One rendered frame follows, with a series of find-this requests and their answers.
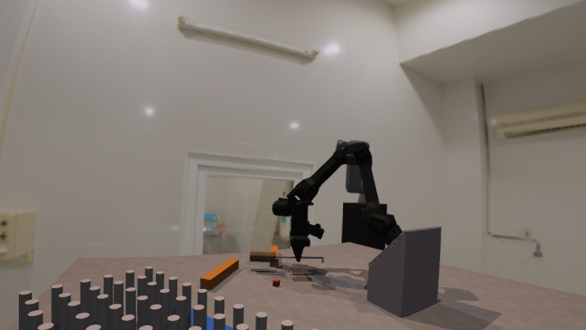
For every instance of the blue flat strip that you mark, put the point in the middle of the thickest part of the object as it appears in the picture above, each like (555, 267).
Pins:
(209, 322)

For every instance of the orange rectangular bar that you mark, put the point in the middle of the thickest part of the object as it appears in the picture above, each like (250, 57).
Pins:
(210, 280)
(274, 248)

